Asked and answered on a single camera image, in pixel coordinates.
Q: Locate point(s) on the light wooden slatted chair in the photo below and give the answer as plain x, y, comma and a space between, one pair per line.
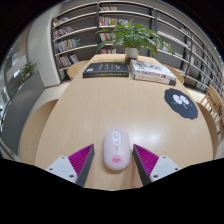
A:
215, 101

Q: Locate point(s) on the grey shelf unit with books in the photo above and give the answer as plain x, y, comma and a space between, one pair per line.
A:
75, 33

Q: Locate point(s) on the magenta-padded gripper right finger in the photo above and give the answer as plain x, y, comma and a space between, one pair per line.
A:
164, 165

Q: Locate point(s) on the small background potted plant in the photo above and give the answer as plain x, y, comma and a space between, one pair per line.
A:
28, 69

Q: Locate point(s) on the white illustrated book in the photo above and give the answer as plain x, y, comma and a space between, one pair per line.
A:
151, 69

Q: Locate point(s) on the white book with dark spine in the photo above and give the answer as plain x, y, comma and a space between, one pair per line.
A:
153, 79

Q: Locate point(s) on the black book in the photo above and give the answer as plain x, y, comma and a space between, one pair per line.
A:
105, 69

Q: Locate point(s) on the pink white computer mouse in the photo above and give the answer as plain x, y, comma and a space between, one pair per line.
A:
116, 151

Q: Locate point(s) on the dark printed mouse pad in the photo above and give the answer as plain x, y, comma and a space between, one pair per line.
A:
181, 105

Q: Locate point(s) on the green potted plant white pot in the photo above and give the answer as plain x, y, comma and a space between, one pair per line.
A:
133, 36

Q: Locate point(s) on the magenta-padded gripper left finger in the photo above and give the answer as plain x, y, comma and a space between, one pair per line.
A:
61, 165

